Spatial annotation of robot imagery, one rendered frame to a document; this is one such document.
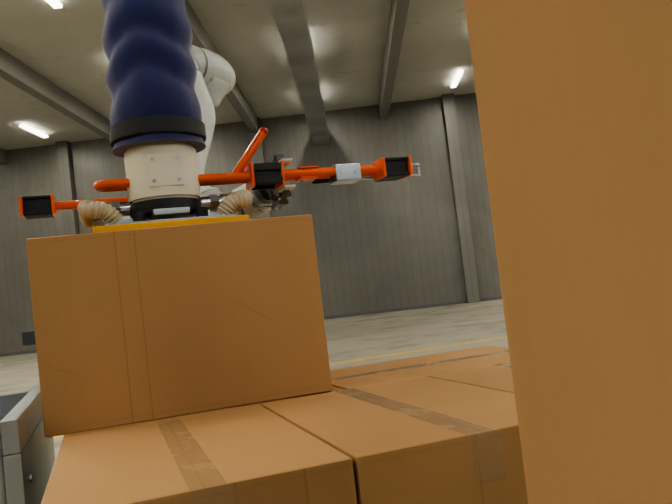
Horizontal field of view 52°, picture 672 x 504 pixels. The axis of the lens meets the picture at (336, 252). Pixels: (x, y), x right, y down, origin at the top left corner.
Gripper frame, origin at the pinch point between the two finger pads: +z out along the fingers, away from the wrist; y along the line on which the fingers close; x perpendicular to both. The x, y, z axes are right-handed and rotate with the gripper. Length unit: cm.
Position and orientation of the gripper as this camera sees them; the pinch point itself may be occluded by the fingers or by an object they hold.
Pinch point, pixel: (285, 175)
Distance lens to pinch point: 179.1
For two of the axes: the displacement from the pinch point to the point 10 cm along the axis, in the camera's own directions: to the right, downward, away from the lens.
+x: -9.4, 1.0, -3.2
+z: 3.1, -1.0, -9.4
